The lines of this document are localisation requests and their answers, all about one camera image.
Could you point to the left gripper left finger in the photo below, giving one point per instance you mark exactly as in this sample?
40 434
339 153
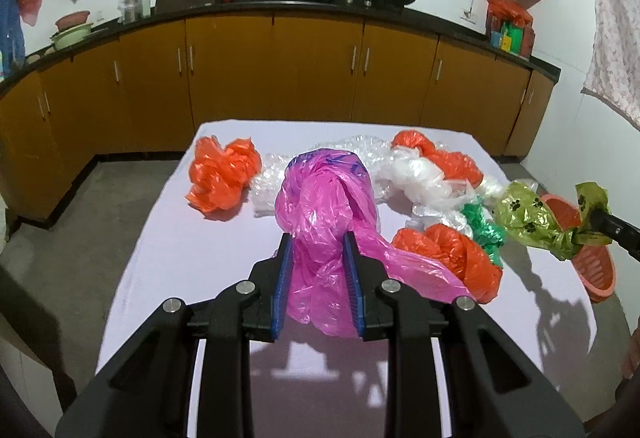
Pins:
144 390

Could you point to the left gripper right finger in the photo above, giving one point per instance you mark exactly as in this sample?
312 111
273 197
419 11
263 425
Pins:
493 389

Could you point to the olive green paw-print bag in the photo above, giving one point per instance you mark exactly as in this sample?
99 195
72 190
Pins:
530 221

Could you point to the green plastic bag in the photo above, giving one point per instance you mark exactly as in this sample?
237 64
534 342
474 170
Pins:
486 233

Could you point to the orange plastic bag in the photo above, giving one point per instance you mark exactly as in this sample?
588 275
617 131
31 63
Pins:
219 174
454 165
458 253

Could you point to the white clear plastic bag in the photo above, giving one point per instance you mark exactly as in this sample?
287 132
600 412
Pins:
433 199

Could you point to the clear bubble wrap sheet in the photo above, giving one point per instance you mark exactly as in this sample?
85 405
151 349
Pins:
373 153

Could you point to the pink plastic bag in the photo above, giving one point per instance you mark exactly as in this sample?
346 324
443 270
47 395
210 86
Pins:
329 197

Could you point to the red plastic trash basket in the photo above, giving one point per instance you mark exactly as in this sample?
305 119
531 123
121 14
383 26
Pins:
593 264

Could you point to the white tablecloth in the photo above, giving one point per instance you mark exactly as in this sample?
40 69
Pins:
308 384

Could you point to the pink floral hanging cloth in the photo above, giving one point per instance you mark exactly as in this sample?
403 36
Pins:
613 74

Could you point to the colourful boxes on counter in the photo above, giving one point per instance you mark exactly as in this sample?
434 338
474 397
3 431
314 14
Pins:
506 36

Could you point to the orange bag on countertop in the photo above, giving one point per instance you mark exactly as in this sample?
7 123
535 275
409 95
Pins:
508 10

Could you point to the black countertop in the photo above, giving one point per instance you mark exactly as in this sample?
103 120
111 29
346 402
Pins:
413 20

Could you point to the lower wooden cabinets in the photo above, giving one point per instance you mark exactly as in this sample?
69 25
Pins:
146 92

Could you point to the stacked basins on counter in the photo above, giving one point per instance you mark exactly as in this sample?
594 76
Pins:
72 29

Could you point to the glass jar with bag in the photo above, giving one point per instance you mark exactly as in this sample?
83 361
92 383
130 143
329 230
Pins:
133 10

